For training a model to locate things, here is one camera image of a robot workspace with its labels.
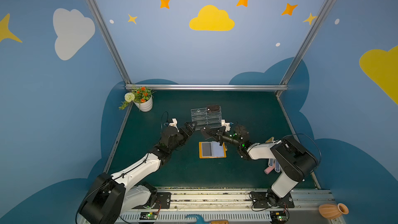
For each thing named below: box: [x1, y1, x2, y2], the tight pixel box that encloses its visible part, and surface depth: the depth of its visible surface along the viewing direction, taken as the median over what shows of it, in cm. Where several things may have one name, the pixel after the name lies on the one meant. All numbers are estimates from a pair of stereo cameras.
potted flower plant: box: [118, 86, 157, 112], surface depth 102 cm
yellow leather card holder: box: [199, 141, 227, 159], surface depth 92 cm
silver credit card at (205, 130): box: [200, 126, 212, 140], surface depth 86 cm
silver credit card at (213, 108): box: [206, 104, 220, 113], surface depth 103 cm
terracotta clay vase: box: [318, 202, 350, 220], surface depth 65 cm
